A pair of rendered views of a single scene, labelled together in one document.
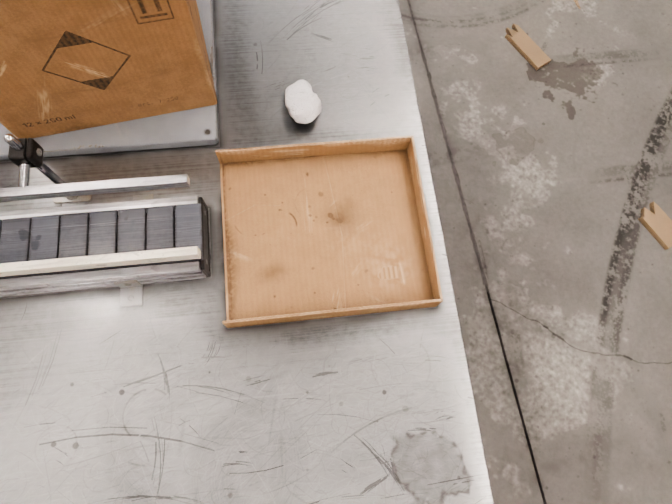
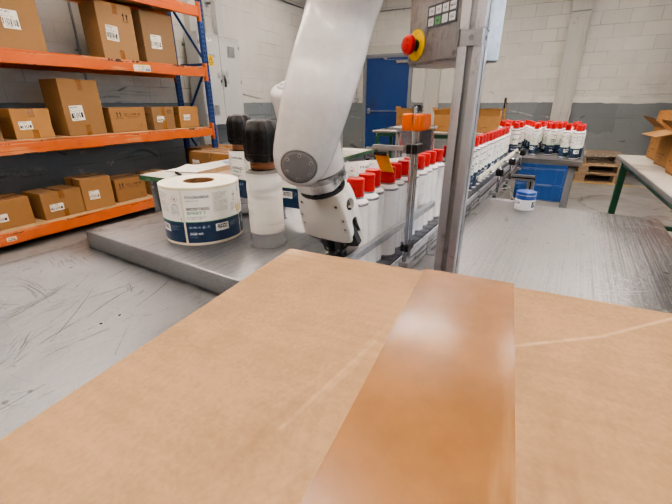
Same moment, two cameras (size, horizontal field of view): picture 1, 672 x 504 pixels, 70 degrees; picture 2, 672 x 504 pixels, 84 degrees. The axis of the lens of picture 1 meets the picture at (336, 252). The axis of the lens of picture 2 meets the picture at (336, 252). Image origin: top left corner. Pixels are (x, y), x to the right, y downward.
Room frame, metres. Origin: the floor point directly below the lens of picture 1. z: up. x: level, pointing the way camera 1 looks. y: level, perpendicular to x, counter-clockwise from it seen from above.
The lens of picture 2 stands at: (0.51, 0.35, 1.21)
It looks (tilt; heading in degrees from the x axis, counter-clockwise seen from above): 22 degrees down; 137
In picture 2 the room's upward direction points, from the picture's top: straight up
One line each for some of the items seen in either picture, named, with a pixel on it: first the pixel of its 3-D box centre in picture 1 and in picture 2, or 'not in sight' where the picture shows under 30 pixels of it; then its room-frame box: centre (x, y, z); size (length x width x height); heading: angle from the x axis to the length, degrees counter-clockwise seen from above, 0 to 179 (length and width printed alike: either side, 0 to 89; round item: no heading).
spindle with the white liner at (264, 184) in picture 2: not in sight; (264, 184); (-0.26, 0.84, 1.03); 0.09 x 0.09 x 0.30
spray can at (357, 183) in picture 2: not in sight; (354, 230); (0.04, 0.85, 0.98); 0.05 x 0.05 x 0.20
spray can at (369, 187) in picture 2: not in sight; (365, 223); (0.02, 0.90, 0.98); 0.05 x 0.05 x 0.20
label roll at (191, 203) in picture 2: not in sight; (202, 207); (-0.44, 0.76, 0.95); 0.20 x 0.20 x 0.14
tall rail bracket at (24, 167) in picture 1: (43, 183); not in sight; (0.23, 0.40, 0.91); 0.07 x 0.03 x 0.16; 15
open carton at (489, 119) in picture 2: not in sight; (490, 119); (-2.21, 6.17, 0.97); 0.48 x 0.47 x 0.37; 111
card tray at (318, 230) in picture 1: (324, 227); not in sight; (0.25, 0.02, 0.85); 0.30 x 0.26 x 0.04; 105
